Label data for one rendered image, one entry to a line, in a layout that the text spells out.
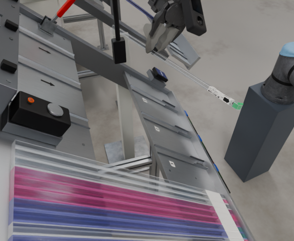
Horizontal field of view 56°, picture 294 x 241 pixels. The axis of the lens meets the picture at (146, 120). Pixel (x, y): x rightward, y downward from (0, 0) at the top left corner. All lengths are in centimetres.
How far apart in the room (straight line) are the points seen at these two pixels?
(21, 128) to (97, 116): 151
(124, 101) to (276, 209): 95
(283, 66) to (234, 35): 166
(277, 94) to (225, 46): 144
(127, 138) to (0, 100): 114
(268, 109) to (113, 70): 72
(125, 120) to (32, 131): 99
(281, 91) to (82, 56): 81
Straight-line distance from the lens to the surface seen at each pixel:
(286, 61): 119
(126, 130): 143
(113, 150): 168
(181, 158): 69
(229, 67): 238
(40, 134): 42
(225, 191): 73
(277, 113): 125
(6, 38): 47
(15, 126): 40
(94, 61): 80
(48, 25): 70
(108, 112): 192
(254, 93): 131
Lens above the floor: 135
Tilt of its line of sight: 47 degrees down
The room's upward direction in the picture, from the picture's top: straight up
